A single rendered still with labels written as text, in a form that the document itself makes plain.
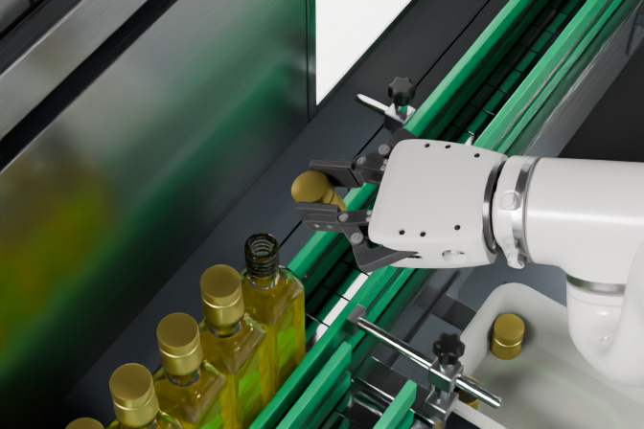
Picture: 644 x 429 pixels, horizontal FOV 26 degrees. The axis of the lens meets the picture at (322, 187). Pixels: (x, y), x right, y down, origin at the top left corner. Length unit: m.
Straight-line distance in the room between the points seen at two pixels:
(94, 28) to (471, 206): 0.32
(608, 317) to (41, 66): 0.46
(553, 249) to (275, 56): 0.39
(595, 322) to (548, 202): 0.10
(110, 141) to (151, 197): 0.12
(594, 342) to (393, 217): 0.19
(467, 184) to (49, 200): 0.33
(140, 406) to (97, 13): 0.31
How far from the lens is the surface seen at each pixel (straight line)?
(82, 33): 1.06
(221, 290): 1.15
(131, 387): 1.11
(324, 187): 1.17
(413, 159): 1.14
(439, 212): 1.10
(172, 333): 1.13
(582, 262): 1.07
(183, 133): 1.25
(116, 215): 1.22
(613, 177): 1.06
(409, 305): 1.48
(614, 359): 1.00
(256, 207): 1.55
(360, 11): 1.48
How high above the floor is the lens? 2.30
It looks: 53 degrees down
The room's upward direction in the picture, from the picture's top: straight up
